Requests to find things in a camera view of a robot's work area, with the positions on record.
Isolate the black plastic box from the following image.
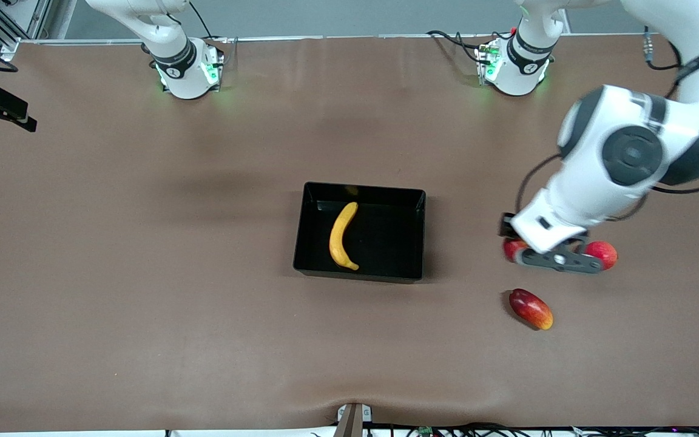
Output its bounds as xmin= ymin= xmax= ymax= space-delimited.
xmin=292 ymin=181 xmax=427 ymax=285

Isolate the metal table edge bracket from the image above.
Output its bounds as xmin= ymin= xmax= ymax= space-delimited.
xmin=336 ymin=403 xmax=373 ymax=437

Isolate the black left arm base cable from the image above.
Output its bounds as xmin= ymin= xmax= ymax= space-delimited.
xmin=427 ymin=29 xmax=487 ymax=65

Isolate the black arm base cable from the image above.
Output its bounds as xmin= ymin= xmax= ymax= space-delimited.
xmin=427 ymin=29 xmax=487 ymax=65
xmin=188 ymin=0 xmax=238 ymax=44

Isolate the red pink round fruit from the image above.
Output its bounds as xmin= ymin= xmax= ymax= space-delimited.
xmin=585 ymin=241 xmax=619 ymax=271

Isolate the yellow banana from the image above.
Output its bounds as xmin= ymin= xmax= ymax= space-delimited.
xmin=329 ymin=202 xmax=360 ymax=271

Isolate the aluminium frame structure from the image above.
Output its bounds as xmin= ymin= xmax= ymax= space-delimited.
xmin=0 ymin=0 xmax=53 ymax=58

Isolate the red yellow apple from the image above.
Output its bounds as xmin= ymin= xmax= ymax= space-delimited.
xmin=503 ymin=239 xmax=529 ymax=263

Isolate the red yellow mango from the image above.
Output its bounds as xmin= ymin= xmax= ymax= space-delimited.
xmin=508 ymin=288 xmax=554 ymax=331

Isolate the silver table edge rail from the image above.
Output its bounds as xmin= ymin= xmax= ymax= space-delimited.
xmin=1 ymin=33 xmax=699 ymax=47

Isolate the black right arm base cable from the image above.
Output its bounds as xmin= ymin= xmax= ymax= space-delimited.
xmin=188 ymin=0 xmax=238 ymax=44

